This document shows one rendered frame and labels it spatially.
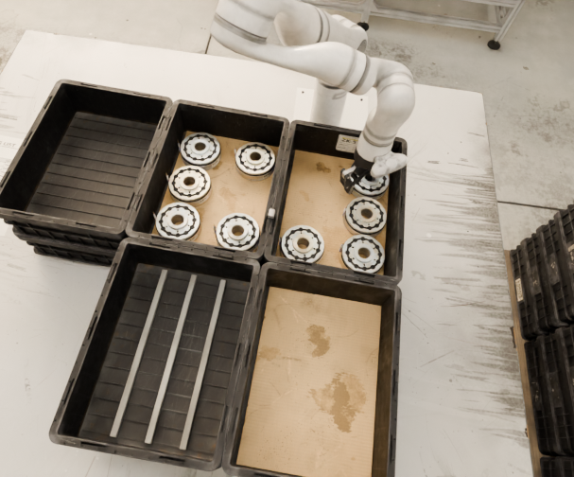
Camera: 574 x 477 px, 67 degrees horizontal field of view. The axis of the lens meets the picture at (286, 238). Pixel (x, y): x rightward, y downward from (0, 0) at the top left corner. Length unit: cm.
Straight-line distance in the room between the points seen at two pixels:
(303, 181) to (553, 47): 253
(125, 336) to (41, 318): 29
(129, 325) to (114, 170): 41
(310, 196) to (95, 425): 69
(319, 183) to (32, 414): 86
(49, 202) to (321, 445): 84
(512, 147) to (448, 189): 130
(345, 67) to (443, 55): 221
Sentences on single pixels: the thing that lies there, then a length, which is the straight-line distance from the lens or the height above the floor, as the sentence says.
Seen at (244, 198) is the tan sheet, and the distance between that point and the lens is 110.
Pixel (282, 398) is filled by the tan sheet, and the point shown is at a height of 83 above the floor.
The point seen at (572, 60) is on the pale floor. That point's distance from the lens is 341.
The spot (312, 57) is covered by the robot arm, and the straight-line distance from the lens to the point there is 80.
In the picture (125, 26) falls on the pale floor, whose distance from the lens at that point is 298.
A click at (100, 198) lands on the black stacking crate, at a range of 116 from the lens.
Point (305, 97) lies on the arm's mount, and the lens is 142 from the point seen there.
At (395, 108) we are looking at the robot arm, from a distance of 85.
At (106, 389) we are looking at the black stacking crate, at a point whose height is 83.
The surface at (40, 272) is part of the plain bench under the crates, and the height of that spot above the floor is 70.
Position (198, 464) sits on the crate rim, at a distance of 84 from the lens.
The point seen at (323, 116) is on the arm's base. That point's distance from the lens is 127.
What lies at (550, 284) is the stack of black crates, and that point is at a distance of 183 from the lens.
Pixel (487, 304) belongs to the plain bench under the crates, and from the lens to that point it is 128.
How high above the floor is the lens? 176
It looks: 63 degrees down
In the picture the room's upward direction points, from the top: 9 degrees clockwise
